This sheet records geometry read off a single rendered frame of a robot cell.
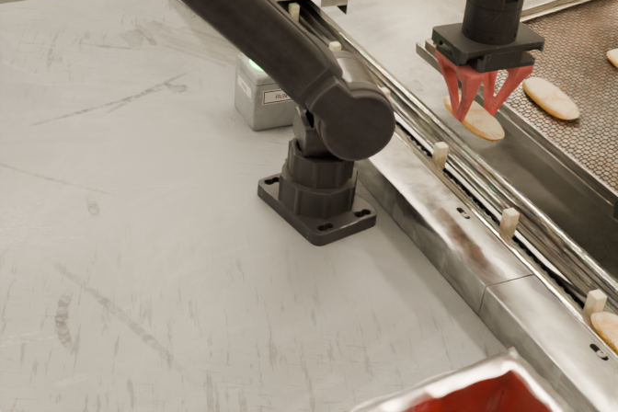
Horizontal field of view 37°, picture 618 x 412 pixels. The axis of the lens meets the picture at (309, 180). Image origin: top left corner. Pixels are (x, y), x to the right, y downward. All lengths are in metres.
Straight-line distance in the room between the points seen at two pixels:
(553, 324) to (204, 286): 0.33
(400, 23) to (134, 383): 0.86
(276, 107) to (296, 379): 0.43
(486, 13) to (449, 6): 0.65
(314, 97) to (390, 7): 0.68
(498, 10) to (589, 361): 0.35
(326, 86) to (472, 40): 0.16
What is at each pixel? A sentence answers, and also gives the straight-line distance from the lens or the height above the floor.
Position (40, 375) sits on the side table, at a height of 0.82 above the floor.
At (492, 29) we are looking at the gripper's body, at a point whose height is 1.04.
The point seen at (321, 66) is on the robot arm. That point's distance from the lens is 0.91.
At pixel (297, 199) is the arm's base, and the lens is 0.99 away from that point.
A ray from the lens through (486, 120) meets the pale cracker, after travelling 1.02.
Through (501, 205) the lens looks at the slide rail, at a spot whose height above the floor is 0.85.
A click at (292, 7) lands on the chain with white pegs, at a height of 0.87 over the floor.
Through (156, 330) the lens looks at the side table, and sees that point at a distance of 0.88.
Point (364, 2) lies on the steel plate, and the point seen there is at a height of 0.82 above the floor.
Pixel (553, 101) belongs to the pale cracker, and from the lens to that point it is 1.16.
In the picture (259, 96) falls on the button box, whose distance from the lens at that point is 1.15.
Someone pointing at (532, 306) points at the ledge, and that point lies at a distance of 0.89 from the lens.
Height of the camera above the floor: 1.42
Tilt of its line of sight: 33 degrees down
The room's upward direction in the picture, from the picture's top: 6 degrees clockwise
